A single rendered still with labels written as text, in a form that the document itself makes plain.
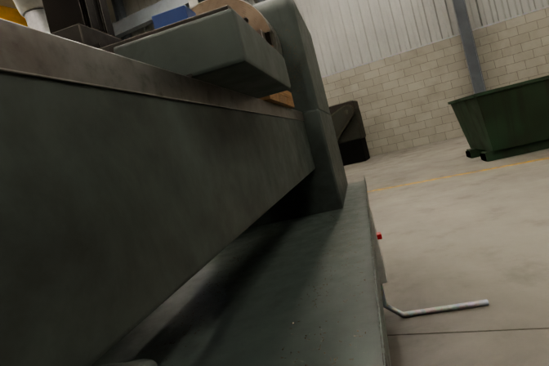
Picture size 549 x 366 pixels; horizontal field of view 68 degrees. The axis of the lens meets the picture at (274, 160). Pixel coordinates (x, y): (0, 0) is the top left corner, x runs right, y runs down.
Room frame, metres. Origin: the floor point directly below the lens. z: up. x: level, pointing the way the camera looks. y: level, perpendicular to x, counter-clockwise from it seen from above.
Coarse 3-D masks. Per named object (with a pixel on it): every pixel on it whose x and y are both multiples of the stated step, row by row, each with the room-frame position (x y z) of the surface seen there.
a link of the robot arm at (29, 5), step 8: (16, 0) 1.45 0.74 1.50; (24, 0) 1.44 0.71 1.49; (32, 0) 1.45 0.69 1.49; (40, 0) 1.46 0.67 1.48; (24, 8) 1.46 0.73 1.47; (32, 8) 1.46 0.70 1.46; (40, 8) 1.47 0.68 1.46; (24, 16) 1.50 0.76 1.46; (32, 16) 1.46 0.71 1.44; (40, 16) 1.46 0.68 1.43; (32, 24) 1.46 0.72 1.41; (40, 24) 1.46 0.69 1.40; (48, 32) 1.47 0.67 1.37
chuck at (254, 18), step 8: (208, 0) 1.18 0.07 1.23; (216, 0) 1.18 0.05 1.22; (224, 0) 1.17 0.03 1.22; (232, 0) 1.17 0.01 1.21; (240, 0) 1.16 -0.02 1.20; (192, 8) 1.19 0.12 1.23; (200, 8) 1.19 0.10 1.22; (208, 8) 1.18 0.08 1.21; (232, 8) 1.17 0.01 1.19; (240, 8) 1.16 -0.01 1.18; (248, 8) 1.16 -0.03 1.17; (256, 8) 1.16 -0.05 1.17; (248, 16) 1.16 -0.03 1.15; (256, 16) 1.16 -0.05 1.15; (248, 24) 1.16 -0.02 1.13; (256, 24) 1.16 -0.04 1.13; (264, 24) 1.15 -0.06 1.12; (264, 32) 1.15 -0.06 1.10; (272, 32) 1.18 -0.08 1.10
